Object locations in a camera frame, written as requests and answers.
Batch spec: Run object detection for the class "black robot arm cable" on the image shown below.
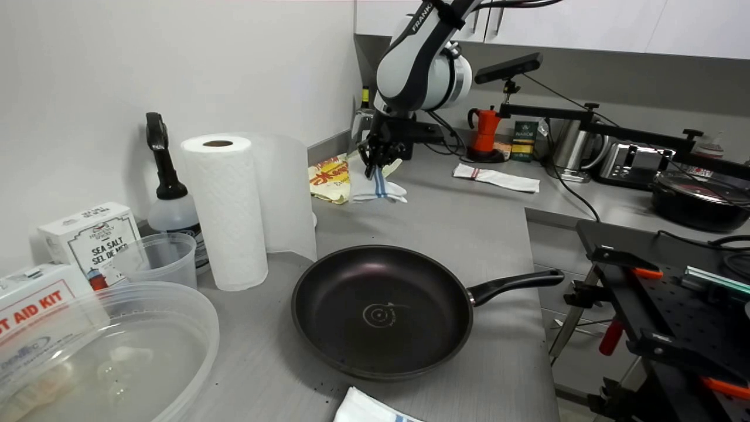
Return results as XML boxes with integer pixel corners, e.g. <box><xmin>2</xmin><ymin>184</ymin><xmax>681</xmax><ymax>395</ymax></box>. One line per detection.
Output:
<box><xmin>435</xmin><ymin>0</ymin><xmax>565</xmax><ymax>19</ymax></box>

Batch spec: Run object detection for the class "white sea salt box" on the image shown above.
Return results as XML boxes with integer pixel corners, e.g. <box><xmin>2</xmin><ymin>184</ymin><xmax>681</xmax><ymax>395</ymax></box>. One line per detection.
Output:
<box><xmin>34</xmin><ymin>200</ymin><xmax>152</xmax><ymax>293</ymax></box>

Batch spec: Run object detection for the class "white blue-striped kitchen towel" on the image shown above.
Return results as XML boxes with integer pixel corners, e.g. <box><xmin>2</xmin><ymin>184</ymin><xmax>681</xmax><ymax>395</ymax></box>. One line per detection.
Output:
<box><xmin>347</xmin><ymin>150</ymin><xmax>409</xmax><ymax>205</ymax></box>

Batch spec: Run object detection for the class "black non-stick frying pan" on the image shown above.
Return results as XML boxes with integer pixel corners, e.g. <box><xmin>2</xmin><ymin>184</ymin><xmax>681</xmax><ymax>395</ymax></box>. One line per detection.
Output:
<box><xmin>289</xmin><ymin>241</ymin><xmax>568</xmax><ymax>384</ymax></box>

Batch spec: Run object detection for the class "white first aid kit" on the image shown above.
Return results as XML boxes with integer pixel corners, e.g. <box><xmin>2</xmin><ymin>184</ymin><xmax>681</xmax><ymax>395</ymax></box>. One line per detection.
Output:
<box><xmin>0</xmin><ymin>263</ymin><xmax>113</xmax><ymax>372</ymax></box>

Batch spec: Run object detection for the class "white paper towel roll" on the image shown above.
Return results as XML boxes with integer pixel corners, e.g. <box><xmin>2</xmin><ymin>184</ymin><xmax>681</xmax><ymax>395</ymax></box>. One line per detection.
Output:
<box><xmin>179</xmin><ymin>130</ymin><xmax>319</xmax><ymax>293</ymax></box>

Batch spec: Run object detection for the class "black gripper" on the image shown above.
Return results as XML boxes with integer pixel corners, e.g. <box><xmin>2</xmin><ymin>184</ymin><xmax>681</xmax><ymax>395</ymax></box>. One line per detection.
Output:
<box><xmin>359</xmin><ymin>109</ymin><xmax>432</xmax><ymax>181</ymax></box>

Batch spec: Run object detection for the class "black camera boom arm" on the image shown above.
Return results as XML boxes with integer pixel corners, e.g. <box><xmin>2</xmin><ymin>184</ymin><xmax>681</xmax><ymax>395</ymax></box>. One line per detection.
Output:
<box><xmin>496</xmin><ymin>78</ymin><xmax>750</xmax><ymax>177</ymax></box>

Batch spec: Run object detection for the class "silver metal bar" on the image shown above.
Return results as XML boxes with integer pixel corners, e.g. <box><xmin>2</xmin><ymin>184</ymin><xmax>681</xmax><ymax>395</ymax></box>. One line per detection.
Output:
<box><xmin>681</xmin><ymin>263</ymin><xmax>750</xmax><ymax>297</ymax></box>

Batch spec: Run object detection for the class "spray bottle with black head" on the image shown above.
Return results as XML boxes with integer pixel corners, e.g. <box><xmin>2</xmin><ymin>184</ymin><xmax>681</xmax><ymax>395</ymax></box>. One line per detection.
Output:
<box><xmin>143</xmin><ymin>109</ymin><xmax>202</xmax><ymax>235</ymax></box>

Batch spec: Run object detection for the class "neatly folded blue-striped towel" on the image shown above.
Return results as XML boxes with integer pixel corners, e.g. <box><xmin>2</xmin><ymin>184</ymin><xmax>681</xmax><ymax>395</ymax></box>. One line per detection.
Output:
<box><xmin>332</xmin><ymin>384</ymin><xmax>426</xmax><ymax>422</ymax></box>

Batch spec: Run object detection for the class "red kettle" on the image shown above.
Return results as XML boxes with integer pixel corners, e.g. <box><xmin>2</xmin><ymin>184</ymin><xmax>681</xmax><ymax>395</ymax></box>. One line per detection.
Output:
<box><xmin>463</xmin><ymin>106</ymin><xmax>503</xmax><ymax>163</ymax></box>

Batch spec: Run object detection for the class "small green box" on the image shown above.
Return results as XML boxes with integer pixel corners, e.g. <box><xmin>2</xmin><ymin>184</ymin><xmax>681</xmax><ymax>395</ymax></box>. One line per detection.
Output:
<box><xmin>508</xmin><ymin>115</ymin><xmax>543</xmax><ymax>162</ymax></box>

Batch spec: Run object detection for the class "black stereo camera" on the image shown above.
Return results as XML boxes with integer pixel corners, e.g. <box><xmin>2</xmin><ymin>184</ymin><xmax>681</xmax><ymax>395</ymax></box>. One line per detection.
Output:
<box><xmin>472</xmin><ymin>48</ymin><xmax>543</xmax><ymax>86</ymax></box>

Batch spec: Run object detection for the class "small clear plastic cup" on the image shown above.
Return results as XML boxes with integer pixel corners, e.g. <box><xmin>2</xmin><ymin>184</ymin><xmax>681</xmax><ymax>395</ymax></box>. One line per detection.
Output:
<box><xmin>133</xmin><ymin>229</ymin><xmax>198</xmax><ymax>290</ymax></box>

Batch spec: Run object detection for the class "black round appliance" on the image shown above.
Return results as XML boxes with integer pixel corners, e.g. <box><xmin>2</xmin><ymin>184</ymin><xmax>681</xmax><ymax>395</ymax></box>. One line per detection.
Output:
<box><xmin>648</xmin><ymin>163</ymin><xmax>750</xmax><ymax>235</ymax></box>

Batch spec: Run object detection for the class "short stainless steel grinder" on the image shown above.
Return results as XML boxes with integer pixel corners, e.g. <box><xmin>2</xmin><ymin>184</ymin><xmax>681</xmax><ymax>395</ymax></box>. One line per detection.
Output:
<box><xmin>350</xmin><ymin>102</ymin><xmax>377</xmax><ymax>154</ymax></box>

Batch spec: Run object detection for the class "large clear plastic bowl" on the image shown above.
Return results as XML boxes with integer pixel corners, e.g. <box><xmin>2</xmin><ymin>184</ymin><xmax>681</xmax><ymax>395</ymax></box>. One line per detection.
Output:
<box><xmin>0</xmin><ymin>278</ymin><xmax>223</xmax><ymax>422</ymax></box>

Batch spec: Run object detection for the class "folded white cloth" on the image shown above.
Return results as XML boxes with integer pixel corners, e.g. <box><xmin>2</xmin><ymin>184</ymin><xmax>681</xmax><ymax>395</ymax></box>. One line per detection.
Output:
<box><xmin>453</xmin><ymin>159</ymin><xmax>543</xmax><ymax>196</ymax></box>

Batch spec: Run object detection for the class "yellow printed bag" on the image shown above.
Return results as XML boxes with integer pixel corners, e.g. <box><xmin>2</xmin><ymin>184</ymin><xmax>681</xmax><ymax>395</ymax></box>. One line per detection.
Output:
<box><xmin>304</xmin><ymin>153</ymin><xmax>353</xmax><ymax>209</ymax></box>

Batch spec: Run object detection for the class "black perforated breadboard table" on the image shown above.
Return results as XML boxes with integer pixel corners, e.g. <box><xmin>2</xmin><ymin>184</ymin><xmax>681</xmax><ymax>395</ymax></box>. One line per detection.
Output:
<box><xmin>573</xmin><ymin>221</ymin><xmax>750</xmax><ymax>422</ymax></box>

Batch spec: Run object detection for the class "black clamp with orange handle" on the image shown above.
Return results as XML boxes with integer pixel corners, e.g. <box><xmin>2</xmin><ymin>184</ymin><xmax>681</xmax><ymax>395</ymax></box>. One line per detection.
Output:
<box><xmin>586</xmin><ymin>241</ymin><xmax>668</xmax><ymax>286</ymax></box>
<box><xmin>547</xmin><ymin>278</ymin><xmax>627</xmax><ymax>367</ymax></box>
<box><xmin>645</xmin><ymin>332</ymin><xmax>750</xmax><ymax>402</ymax></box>

